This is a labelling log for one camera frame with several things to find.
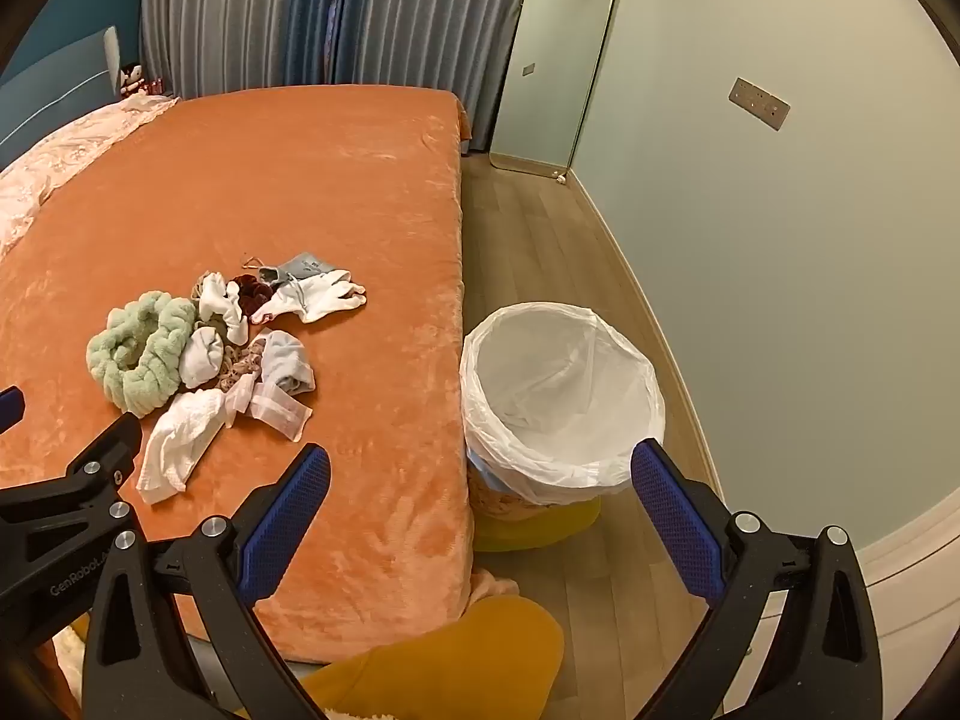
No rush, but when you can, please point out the white glove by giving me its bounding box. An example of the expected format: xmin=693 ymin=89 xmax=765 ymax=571
xmin=251 ymin=270 xmax=368 ymax=326

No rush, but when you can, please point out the white-lined trash bin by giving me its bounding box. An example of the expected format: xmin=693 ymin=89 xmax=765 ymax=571
xmin=459 ymin=301 xmax=667 ymax=507

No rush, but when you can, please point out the blue headboard cushion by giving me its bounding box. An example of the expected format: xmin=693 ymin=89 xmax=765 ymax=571
xmin=0 ymin=26 xmax=125 ymax=166

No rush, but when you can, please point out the pink patterned quilt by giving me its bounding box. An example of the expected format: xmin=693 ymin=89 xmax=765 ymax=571
xmin=0 ymin=94 xmax=181 ymax=256

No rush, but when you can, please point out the small plush toy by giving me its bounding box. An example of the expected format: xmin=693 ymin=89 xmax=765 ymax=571
xmin=120 ymin=60 xmax=164 ymax=96

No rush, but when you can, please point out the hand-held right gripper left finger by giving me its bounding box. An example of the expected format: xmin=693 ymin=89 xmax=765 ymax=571
xmin=81 ymin=444 xmax=331 ymax=720

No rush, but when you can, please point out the brass wall switch plate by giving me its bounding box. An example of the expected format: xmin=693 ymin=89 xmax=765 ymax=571
xmin=727 ymin=76 xmax=791 ymax=133

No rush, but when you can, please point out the green knit scrunchie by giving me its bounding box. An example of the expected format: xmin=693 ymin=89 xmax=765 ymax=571
xmin=86 ymin=291 xmax=200 ymax=417

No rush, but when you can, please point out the orange velvet bed sheet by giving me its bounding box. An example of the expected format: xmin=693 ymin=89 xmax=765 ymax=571
xmin=0 ymin=86 xmax=481 ymax=661

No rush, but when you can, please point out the beige polka dot scrunchie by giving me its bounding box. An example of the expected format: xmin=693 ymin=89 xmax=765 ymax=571
xmin=216 ymin=341 xmax=269 ymax=393

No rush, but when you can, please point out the dark red scrunchie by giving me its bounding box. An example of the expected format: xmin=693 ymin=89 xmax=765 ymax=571
xmin=227 ymin=274 xmax=277 ymax=314

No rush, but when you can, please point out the long white sock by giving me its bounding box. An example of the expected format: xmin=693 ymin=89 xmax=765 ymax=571
xmin=136 ymin=388 xmax=230 ymax=506

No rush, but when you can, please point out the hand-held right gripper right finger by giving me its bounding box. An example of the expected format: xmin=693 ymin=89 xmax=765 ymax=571
xmin=632 ymin=439 xmax=884 ymax=720

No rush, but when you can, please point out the blue curtain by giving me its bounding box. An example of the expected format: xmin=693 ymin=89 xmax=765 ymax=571
xmin=285 ymin=0 xmax=355 ymax=87

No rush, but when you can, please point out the person's yellow trouser leg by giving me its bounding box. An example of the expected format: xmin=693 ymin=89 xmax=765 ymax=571
xmin=300 ymin=595 xmax=566 ymax=720

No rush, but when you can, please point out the grey sock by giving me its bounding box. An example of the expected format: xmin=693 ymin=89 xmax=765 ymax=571
xmin=279 ymin=252 xmax=340 ymax=287

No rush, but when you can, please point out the standing mirror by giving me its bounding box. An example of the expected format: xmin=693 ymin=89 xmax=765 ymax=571
xmin=487 ymin=0 xmax=620 ymax=175

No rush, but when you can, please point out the pale blue sock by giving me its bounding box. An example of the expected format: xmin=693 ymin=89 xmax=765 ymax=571
xmin=260 ymin=329 xmax=317 ymax=397

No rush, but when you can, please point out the patterned waste bin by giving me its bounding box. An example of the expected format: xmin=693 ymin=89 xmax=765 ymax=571
xmin=466 ymin=457 xmax=601 ymax=524

